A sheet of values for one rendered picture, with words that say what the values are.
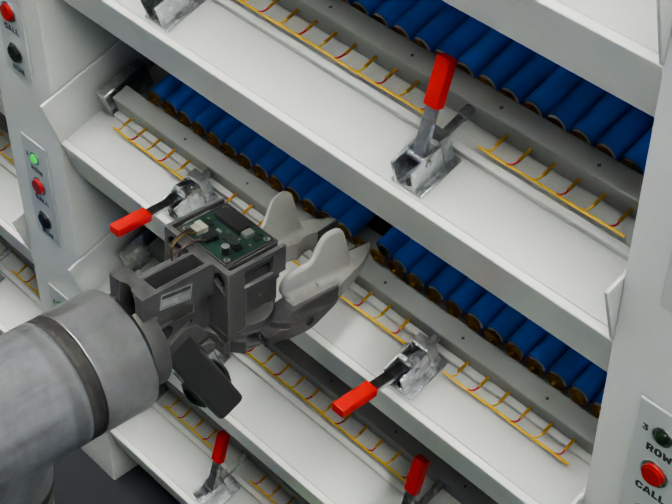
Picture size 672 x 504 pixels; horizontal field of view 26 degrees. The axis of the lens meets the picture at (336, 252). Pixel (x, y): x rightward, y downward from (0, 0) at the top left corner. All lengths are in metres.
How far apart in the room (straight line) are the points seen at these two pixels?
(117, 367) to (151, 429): 0.65
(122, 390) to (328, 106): 0.25
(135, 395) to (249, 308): 0.12
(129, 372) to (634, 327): 0.32
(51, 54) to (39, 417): 0.45
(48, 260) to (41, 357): 0.58
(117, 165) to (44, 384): 0.41
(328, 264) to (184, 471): 0.55
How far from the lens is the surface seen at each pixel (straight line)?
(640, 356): 0.87
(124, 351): 0.95
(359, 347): 1.13
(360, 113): 1.01
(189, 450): 1.57
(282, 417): 1.33
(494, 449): 1.07
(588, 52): 0.79
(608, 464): 0.95
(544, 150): 0.94
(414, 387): 1.10
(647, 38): 0.77
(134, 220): 1.21
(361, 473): 1.29
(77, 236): 1.42
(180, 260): 0.99
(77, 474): 1.70
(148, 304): 0.96
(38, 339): 0.95
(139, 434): 1.60
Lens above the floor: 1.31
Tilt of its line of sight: 42 degrees down
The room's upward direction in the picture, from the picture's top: straight up
